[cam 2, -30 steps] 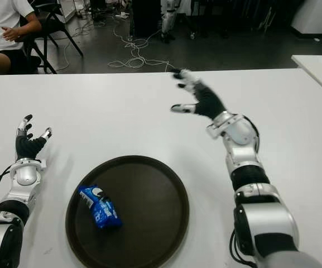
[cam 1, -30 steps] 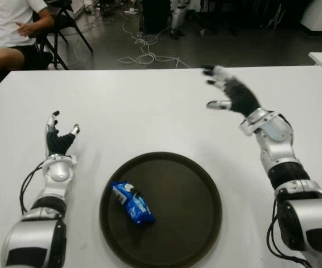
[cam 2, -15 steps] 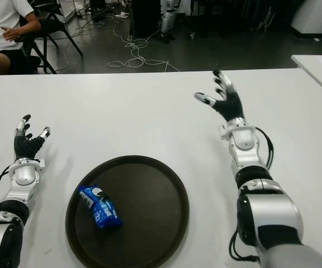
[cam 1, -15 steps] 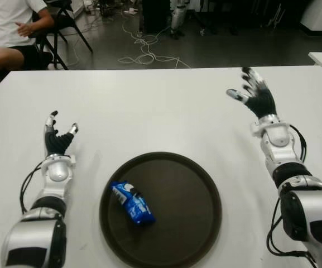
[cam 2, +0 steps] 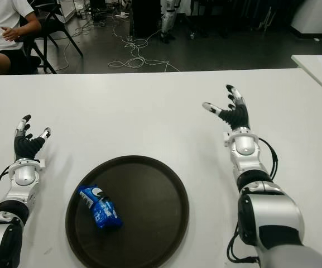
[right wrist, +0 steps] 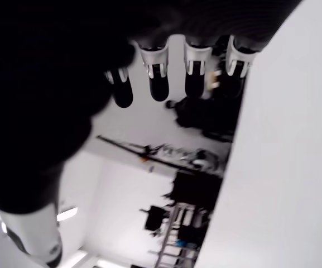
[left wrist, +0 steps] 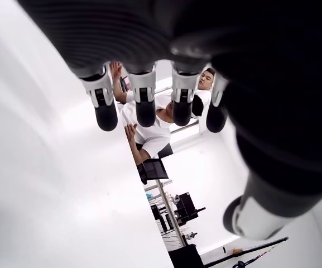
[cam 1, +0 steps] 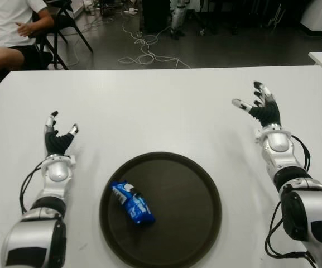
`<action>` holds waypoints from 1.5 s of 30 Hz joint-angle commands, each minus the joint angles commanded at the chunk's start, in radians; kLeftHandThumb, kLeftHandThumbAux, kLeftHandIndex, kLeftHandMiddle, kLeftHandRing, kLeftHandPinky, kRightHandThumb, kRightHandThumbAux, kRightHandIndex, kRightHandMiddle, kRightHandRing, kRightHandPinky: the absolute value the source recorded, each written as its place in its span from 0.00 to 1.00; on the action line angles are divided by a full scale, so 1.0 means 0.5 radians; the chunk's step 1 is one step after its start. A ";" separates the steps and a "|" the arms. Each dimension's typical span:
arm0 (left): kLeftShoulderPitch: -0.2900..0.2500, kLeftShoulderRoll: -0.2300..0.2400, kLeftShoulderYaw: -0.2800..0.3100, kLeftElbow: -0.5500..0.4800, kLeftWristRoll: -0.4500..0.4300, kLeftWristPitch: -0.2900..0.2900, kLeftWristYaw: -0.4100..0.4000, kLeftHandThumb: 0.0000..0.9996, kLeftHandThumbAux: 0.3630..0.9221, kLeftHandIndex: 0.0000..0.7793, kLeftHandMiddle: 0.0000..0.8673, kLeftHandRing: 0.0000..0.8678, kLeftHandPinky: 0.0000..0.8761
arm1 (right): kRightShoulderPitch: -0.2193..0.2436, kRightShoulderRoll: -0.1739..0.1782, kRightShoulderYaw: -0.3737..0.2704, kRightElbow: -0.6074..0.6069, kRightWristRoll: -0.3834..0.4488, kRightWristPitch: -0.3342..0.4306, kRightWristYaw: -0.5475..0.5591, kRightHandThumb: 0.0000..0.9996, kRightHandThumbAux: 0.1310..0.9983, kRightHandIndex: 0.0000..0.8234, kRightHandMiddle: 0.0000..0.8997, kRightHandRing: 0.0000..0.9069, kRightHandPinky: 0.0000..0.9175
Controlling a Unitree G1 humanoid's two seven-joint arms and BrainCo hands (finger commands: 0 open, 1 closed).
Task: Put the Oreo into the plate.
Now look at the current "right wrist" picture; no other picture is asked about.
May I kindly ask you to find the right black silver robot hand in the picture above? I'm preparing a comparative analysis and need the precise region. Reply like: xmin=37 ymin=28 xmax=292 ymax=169
xmin=0 ymin=0 xmax=304 ymax=268

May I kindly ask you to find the black bulky equipment heap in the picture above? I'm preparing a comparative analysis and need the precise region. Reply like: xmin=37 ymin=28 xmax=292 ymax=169
xmin=165 ymin=96 xmax=241 ymax=142

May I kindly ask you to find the black equipment box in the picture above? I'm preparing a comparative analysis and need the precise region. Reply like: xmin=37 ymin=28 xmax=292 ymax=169
xmin=171 ymin=171 xmax=223 ymax=209

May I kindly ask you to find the metal shelf rack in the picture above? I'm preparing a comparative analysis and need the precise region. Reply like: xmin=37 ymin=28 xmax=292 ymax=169
xmin=149 ymin=202 xmax=210 ymax=268

